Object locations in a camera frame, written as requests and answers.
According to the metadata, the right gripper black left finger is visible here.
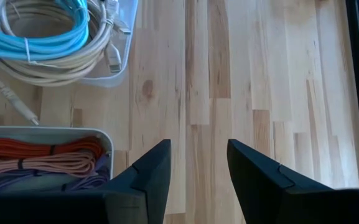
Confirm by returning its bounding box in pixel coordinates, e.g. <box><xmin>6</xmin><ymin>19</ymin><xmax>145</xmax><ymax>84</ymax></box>
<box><xmin>0</xmin><ymin>138</ymin><xmax>172</xmax><ymax>224</ymax></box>

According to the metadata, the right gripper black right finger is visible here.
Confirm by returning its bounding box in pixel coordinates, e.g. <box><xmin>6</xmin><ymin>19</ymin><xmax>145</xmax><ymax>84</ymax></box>
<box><xmin>227</xmin><ymin>138</ymin><xmax>359</xmax><ymax>224</ymax></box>

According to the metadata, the purple cable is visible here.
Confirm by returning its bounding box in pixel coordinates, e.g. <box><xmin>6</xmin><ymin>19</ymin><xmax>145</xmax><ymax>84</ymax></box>
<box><xmin>0</xmin><ymin>154</ymin><xmax>111</xmax><ymax>194</ymax></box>

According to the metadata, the pink cable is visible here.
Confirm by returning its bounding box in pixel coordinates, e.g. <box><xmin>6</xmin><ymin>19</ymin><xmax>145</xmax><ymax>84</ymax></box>
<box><xmin>0</xmin><ymin>151</ymin><xmax>98</xmax><ymax>182</ymax></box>

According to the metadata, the red cable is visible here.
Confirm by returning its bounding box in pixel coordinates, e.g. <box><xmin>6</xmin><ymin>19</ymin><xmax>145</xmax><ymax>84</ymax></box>
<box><xmin>0</xmin><ymin>136</ymin><xmax>105</xmax><ymax>160</ymax></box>

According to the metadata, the white USB cable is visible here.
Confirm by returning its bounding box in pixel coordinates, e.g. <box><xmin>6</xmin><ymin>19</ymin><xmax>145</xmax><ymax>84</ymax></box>
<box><xmin>0</xmin><ymin>0</ymin><xmax>118</xmax><ymax>126</ymax></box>
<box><xmin>0</xmin><ymin>0</ymin><xmax>133</xmax><ymax>88</ymax></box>

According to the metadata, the light blue cable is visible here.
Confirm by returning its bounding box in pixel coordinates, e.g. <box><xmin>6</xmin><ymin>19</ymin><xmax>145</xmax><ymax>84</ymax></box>
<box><xmin>0</xmin><ymin>0</ymin><xmax>91</xmax><ymax>62</ymax></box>

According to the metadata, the white plastic bin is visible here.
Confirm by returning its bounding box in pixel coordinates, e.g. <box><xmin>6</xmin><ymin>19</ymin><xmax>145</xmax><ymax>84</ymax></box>
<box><xmin>0</xmin><ymin>125</ymin><xmax>115</xmax><ymax>194</ymax></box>

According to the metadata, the clear plastic bin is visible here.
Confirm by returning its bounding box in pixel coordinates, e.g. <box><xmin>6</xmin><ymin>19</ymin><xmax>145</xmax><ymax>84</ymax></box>
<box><xmin>0</xmin><ymin>0</ymin><xmax>139</xmax><ymax>89</ymax></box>

